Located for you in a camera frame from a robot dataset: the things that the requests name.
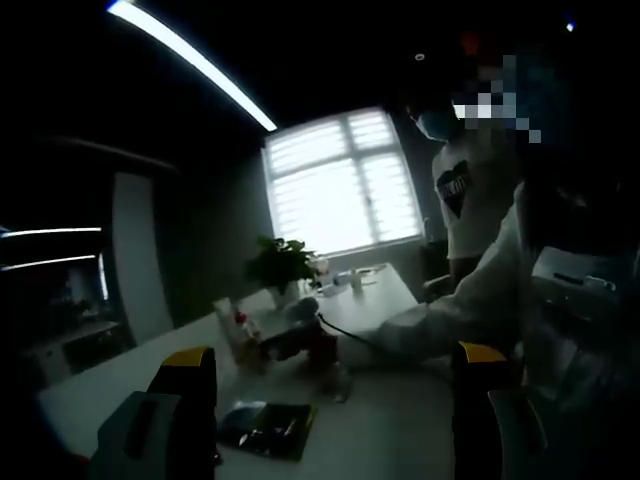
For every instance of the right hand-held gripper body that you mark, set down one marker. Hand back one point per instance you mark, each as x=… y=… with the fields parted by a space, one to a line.
x=304 y=312

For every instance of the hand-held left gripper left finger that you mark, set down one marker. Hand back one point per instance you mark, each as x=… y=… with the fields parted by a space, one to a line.
x=185 y=400

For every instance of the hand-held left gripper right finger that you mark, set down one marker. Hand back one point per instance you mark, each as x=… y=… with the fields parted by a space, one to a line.
x=480 y=415

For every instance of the white skincare bottle red collar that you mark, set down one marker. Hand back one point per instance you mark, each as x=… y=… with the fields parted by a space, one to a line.
x=250 y=345

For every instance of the white skincare tube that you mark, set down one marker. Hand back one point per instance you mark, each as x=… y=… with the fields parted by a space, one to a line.
x=230 y=325

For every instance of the green black skincare mask packet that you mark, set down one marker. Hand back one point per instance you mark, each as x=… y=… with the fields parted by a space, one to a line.
x=270 y=430

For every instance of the person's right hand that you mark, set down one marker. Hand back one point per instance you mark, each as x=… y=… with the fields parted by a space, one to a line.
x=324 y=350

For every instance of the green potted plant white pot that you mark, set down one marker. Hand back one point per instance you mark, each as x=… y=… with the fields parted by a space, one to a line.
x=280 y=260

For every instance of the white office counter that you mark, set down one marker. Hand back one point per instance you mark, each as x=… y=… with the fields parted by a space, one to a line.
x=85 y=345

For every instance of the bright window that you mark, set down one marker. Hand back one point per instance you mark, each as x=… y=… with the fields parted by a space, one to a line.
x=340 y=185

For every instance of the white chest-worn device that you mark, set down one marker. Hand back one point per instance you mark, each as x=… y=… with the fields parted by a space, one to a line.
x=575 y=275

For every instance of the thin ceiling light strip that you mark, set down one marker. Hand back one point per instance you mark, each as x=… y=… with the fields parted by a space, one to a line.
x=50 y=232
x=50 y=262

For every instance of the wide ceiling light strip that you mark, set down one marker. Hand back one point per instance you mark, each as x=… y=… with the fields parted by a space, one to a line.
x=200 y=60

